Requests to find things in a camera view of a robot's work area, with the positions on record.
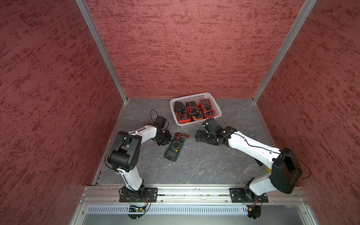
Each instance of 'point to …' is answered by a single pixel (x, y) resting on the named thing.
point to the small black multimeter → (191, 108)
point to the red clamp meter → (206, 107)
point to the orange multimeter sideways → (198, 116)
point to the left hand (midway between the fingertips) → (171, 143)
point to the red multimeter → (183, 118)
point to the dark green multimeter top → (173, 151)
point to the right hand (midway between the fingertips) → (201, 141)
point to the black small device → (178, 107)
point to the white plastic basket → (197, 98)
